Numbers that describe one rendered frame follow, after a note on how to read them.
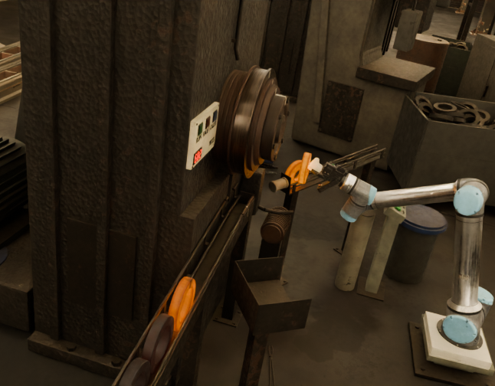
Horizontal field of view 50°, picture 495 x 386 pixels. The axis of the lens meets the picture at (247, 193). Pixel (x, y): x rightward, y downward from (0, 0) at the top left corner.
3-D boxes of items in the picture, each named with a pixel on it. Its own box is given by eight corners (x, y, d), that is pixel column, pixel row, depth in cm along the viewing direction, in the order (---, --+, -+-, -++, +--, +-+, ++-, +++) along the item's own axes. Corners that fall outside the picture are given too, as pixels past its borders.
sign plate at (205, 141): (185, 168, 188) (190, 121, 180) (209, 144, 211) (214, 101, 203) (191, 170, 188) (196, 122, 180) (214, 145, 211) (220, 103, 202)
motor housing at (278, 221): (246, 302, 294) (260, 220, 269) (256, 280, 313) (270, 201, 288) (268, 309, 291) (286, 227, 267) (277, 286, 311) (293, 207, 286)
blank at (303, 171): (301, 160, 253) (308, 161, 252) (306, 146, 266) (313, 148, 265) (296, 188, 261) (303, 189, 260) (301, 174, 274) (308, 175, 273)
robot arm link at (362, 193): (368, 210, 258) (378, 194, 253) (345, 197, 259) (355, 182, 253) (369, 201, 266) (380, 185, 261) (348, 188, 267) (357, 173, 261)
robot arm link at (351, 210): (359, 219, 273) (372, 201, 266) (349, 227, 264) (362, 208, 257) (345, 207, 276) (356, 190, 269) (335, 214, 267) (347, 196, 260)
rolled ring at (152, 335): (175, 303, 168) (165, 301, 169) (149, 351, 154) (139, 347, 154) (175, 339, 179) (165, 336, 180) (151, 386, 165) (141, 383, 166)
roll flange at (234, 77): (200, 186, 217) (212, 73, 196) (233, 148, 258) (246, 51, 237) (223, 192, 216) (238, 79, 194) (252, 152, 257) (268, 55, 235)
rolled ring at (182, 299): (173, 318, 169) (164, 315, 169) (178, 340, 184) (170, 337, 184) (194, 269, 179) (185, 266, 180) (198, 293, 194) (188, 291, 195)
